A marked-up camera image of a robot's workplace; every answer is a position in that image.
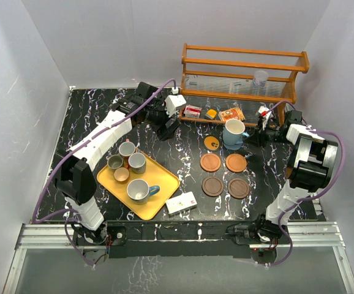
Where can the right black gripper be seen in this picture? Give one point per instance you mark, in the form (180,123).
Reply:
(258,139)

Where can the yellow grey sponge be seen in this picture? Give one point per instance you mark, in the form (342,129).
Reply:
(211,114)

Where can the white yellow box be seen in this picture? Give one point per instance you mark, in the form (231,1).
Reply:
(181,203)

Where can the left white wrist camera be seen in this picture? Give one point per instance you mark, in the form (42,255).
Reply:
(174,102)

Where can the grey cup white inside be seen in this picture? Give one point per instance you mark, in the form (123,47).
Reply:
(139,191)

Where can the blue mug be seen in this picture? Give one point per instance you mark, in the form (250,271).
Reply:
(233,132)

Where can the orange wooden shelf rack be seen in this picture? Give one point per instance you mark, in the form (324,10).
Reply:
(220,78)

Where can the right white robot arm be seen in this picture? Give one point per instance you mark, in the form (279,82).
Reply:
(309,168)

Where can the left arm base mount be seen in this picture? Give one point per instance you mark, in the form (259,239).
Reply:
(103,242)

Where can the small orange cup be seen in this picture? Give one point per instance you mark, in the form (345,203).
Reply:
(121,174)

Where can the yellow tray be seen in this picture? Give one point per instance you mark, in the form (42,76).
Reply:
(155,175)

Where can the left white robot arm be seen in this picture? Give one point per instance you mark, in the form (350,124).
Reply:
(73,175)

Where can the orange silicone coaster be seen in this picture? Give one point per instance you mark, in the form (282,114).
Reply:
(211,143)

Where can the red white box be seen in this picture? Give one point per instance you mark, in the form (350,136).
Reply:
(191,111)

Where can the blue silicone coaster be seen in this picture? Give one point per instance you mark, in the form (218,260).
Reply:
(234,147)

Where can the orange snack packet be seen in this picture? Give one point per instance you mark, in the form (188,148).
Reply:
(232,113)

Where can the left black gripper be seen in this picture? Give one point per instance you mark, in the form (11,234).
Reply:
(166,132)

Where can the brown white cup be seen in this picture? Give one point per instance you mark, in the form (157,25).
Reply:
(126,149)

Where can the dark wooden coaster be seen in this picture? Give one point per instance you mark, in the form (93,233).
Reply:
(212,186)
(238,188)

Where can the light wooden coaster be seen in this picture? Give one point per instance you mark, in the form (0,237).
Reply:
(210,162)
(236,163)

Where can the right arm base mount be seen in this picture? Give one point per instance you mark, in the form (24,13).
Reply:
(250,235)

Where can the grey green cup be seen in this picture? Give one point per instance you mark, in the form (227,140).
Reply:
(115,162)

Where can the clear plastic cup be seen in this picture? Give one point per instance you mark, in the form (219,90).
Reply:
(260,78)

